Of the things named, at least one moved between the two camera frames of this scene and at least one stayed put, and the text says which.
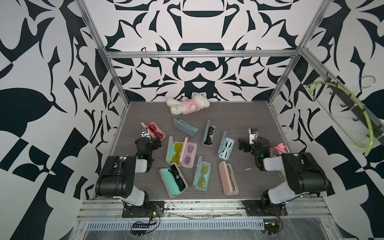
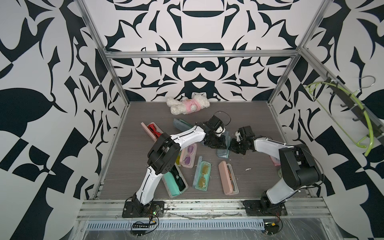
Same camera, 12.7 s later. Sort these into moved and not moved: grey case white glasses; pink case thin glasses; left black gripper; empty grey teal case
Moved: left black gripper
Not moved: grey case white glasses; pink case thin glasses; empty grey teal case
